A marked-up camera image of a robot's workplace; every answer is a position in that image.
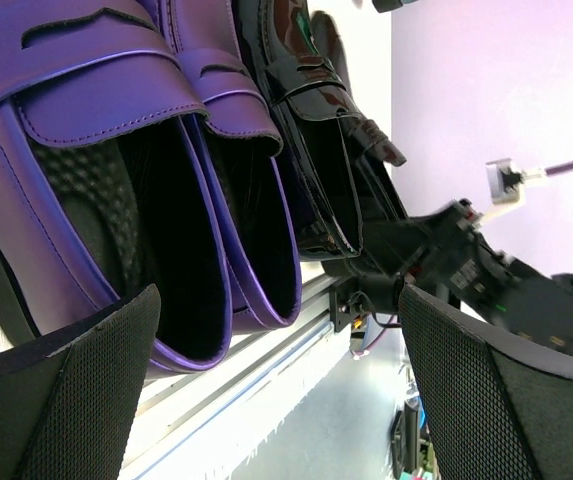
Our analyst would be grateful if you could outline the green metallic shoe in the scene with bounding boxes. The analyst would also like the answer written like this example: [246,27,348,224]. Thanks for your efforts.
[372,0,417,13]

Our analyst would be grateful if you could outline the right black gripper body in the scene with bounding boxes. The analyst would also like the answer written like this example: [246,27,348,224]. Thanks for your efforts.
[365,199,511,310]

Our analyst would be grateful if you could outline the black glossy shoe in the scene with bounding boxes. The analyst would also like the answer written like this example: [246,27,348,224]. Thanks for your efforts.
[311,11,407,240]
[235,0,367,261]

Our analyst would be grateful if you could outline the purple shoe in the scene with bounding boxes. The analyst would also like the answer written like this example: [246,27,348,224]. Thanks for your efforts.
[0,0,232,374]
[158,1,302,333]

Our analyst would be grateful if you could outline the aluminium mounting rail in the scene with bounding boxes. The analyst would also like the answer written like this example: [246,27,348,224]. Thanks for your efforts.
[119,275,350,479]

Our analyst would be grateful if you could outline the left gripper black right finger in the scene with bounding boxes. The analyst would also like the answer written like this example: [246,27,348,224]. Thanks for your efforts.
[398,285,573,479]

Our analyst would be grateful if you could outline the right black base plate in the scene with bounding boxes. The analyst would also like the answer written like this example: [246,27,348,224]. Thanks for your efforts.
[330,277,404,333]

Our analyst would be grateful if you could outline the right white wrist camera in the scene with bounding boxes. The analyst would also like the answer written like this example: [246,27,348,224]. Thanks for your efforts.
[479,159,547,226]

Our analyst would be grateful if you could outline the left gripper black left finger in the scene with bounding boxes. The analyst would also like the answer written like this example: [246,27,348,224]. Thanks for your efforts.
[0,285,161,479]

